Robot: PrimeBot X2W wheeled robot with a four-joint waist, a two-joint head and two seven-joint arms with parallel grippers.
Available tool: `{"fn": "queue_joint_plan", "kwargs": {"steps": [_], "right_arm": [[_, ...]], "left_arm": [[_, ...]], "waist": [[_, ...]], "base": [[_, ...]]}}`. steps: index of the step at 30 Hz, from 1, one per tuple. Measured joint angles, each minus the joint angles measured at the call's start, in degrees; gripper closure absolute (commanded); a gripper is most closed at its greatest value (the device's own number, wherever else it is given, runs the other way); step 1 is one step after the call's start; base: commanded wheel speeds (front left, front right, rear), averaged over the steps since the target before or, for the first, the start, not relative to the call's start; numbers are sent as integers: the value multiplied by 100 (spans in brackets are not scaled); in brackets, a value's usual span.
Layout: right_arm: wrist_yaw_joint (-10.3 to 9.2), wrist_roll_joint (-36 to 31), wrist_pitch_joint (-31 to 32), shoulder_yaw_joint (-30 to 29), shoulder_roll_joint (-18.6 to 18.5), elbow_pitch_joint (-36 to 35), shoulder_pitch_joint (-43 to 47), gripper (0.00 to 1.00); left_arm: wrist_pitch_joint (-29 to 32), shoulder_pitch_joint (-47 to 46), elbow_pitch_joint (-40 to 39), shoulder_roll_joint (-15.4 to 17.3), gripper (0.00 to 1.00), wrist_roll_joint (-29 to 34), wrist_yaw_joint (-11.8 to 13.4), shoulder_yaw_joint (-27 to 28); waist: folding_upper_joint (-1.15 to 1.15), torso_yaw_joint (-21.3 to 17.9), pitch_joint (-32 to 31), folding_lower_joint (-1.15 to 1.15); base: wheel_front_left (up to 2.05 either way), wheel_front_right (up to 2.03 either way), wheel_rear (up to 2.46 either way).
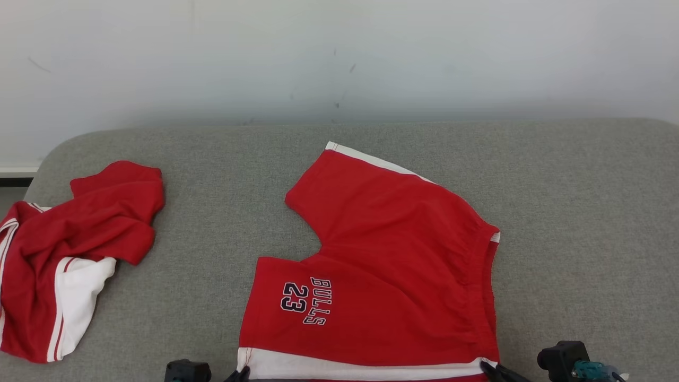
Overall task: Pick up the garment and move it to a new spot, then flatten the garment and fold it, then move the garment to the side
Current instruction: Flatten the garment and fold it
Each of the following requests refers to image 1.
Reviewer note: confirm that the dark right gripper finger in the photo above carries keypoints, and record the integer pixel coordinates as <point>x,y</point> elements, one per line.
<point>501,374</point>

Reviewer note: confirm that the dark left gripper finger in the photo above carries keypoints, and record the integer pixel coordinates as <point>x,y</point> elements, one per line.
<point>240,375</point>

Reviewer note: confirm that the red Bulls shorts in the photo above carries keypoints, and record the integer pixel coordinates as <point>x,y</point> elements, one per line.
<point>398,265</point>

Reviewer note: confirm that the red white jersey shirt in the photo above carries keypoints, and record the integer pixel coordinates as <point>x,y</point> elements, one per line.
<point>79,228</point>

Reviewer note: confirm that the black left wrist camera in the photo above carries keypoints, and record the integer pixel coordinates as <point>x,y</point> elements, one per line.
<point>185,371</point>

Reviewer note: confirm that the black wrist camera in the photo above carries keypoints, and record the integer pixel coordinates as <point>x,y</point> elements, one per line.
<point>185,371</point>
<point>562,358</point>

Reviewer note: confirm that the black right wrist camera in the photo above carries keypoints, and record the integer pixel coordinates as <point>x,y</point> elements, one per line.
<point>562,358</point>

